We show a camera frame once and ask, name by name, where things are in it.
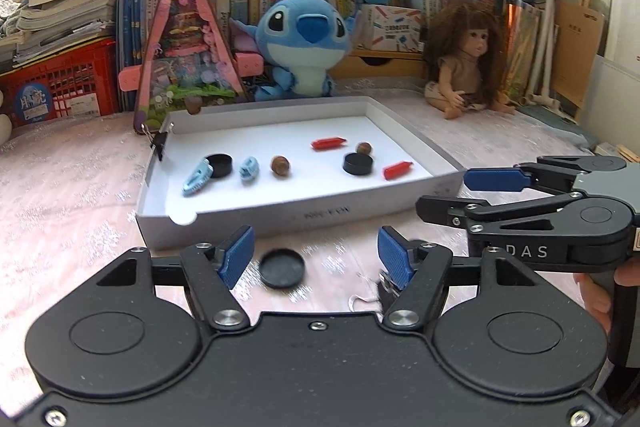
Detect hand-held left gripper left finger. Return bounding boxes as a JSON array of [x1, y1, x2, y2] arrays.
[[95, 225, 256, 333]]

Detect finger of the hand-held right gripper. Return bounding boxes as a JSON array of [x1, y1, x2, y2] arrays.
[[463, 156, 627, 196], [415, 191, 634, 239]]

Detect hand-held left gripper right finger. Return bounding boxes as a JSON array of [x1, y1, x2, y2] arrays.
[[377, 225, 543, 330]]

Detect black binder clip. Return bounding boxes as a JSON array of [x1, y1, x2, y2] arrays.
[[142, 122, 176, 162], [377, 269, 401, 308]]

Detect black round lid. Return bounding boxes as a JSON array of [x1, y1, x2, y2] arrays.
[[260, 248, 306, 289]]

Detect red plastic piece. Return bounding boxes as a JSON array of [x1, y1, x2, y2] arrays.
[[382, 161, 414, 181], [311, 136, 347, 152]]

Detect light blue hair clip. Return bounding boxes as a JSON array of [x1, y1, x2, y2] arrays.
[[238, 155, 260, 182], [181, 158, 215, 196]]

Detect black round cap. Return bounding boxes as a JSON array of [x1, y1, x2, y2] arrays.
[[205, 153, 233, 179], [343, 152, 375, 175]]

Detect white cardboard tray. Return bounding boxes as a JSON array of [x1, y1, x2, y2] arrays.
[[135, 95, 466, 252]]

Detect person's right hand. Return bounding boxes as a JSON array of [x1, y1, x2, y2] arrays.
[[574, 257, 640, 335]]

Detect brown haired doll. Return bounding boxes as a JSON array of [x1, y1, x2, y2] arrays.
[[424, 4, 516, 120]]

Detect colourful upright folders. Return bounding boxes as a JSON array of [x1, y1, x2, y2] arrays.
[[502, 0, 541, 98]]

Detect brown cardboard sheet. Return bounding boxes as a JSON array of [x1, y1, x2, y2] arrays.
[[552, 0, 606, 122]]

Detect wooden drawer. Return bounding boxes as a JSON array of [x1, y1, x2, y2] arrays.
[[332, 49, 426, 80]]

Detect white plastic pipes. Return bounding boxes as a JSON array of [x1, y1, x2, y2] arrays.
[[520, 0, 563, 110]]

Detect pink floral tablecloth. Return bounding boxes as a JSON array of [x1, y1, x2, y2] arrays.
[[0, 77, 640, 427]]

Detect white printed cardboard box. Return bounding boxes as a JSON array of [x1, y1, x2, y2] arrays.
[[360, 4, 423, 52]]

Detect pink triangular toy house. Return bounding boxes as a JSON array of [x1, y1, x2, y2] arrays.
[[120, 0, 263, 135]]

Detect blue alien plush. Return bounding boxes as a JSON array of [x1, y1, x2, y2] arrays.
[[230, 0, 363, 102]]

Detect red plastic crate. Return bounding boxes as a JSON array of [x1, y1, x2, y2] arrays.
[[0, 38, 121, 130]]

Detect blue upright booklets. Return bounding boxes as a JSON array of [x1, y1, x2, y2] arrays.
[[117, 0, 161, 112]]

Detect blue white cat plush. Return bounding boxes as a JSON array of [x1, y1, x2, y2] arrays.
[[0, 89, 12, 145]]

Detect white string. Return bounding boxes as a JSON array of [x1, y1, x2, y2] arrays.
[[349, 274, 383, 313]]

